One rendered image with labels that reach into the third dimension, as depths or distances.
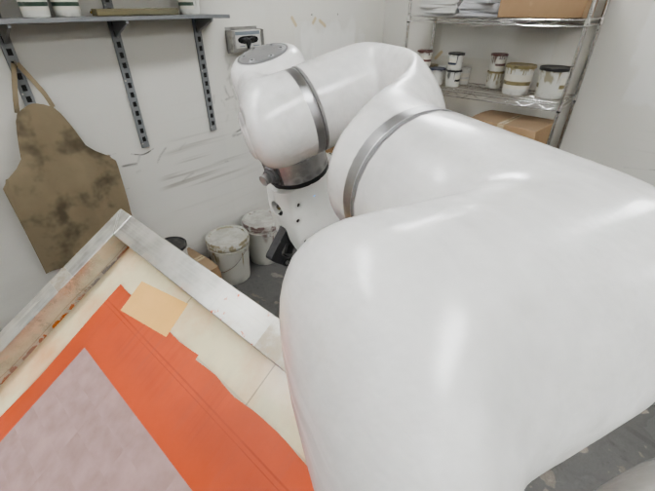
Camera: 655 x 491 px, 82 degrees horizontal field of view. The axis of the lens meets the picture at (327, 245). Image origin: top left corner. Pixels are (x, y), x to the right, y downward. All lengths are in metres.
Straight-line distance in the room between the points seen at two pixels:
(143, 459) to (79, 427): 0.11
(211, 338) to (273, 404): 0.12
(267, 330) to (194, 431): 0.13
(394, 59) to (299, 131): 0.09
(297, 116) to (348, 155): 0.12
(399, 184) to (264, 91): 0.19
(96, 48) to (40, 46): 0.24
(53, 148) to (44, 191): 0.22
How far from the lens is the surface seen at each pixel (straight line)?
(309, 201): 0.45
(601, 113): 3.47
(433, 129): 0.18
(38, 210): 2.44
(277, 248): 0.47
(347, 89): 0.33
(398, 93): 0.22
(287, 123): 0.31
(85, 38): 2.45
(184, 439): 0.47
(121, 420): 0.53
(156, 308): 0.56
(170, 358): 0.51
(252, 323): 0.42
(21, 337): 0.69
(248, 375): 0.44
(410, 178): 0.16
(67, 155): 2.40
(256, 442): 0.42
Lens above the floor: 1.80
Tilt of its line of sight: 33 degrees down
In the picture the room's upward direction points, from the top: straight up
